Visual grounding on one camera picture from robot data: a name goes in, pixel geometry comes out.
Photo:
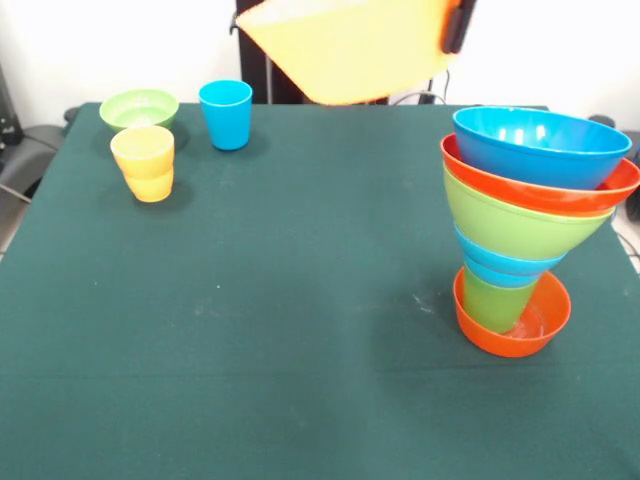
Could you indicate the blue cup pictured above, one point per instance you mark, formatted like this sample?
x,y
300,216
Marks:
x,y
225,125

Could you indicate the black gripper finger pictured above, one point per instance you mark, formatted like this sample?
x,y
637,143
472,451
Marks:
x,y
457,27

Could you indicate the large green bowl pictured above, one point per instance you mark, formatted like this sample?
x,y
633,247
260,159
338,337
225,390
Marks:
x,y
510,230

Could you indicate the large blue bowl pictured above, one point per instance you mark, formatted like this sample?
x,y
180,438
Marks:
x,y
525,160

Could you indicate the small green bowl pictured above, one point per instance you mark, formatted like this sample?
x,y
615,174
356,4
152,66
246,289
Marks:
x,y
135,117

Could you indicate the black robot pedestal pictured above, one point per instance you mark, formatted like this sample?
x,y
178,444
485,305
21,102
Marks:
x,y
255,75

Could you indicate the yellow cup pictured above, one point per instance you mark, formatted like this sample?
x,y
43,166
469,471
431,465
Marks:
x,y
147,180

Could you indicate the wide red bowl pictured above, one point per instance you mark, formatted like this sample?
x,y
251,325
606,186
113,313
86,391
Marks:
x,y
550,197

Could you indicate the small blue bowl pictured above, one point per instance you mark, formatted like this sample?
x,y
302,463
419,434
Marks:
x,y
510,267

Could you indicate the small red bowl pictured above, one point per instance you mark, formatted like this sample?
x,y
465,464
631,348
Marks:
x,y
545,320

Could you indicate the dark green table cloth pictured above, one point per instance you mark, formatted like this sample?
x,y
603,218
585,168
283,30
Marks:
x,y
300,350

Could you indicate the green cup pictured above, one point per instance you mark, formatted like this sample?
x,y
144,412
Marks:
x,y
495,310

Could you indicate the large orange bowl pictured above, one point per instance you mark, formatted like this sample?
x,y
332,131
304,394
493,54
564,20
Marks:
x,y
345,50

